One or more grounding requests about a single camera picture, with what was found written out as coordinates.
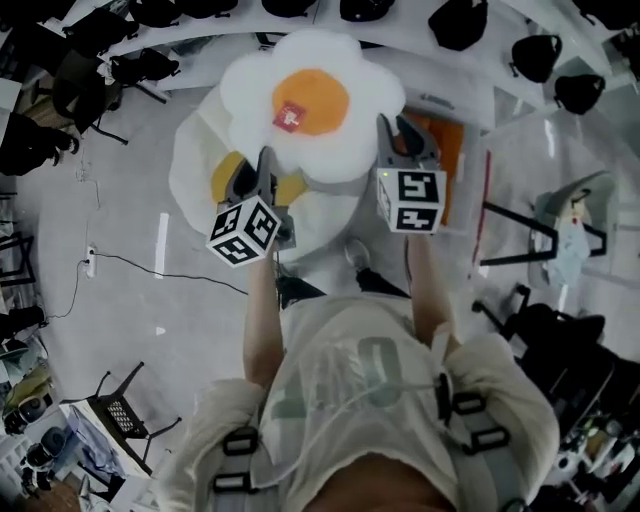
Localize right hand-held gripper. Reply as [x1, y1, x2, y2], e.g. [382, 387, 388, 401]
[374, 112, 449, 236]

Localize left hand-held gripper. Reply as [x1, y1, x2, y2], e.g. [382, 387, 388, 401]
[205, 144, 300, 270]

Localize large orange cushion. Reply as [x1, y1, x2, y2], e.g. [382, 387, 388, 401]
[399, 112, 466, 227]

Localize white egg-shaped floor mat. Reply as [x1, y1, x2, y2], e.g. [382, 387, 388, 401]
[167, 88, 370, 267]

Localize fried egg flower pillow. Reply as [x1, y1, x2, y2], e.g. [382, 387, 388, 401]
[218, 28, 407, 186]

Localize person's left forearm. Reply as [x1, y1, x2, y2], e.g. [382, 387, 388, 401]
[241, 255, 287, 389]

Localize person's right forearm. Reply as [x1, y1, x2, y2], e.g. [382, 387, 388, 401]
[405, 232, 462, 354]

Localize person's right grey shoe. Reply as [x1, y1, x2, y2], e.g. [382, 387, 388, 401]
[343, 238, 372, 272]

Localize person's black trousers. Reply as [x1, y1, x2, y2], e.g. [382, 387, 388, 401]
[276, 267, 412, 311]

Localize light blue garment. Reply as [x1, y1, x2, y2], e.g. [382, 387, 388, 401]
[547, 197, 597, 281]

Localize person's cream shirt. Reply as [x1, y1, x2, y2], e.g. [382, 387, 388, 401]
[159, 294, 561, 512]

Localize dark round chair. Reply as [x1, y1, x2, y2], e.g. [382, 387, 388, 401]
[49, 48, 132, 146]

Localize black office chair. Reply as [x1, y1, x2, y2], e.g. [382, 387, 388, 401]
[471, 284, 636, 441]

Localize black floor cable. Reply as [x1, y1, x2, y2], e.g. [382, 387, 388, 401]
[44, 252, 250, 321]

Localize black metal frame table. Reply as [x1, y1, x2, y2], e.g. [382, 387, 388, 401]
[59, 360, 184, 477]

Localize grey harness strap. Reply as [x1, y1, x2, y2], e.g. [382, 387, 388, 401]
[212, 425, 261, 496]
[434, 372, 511, 456]

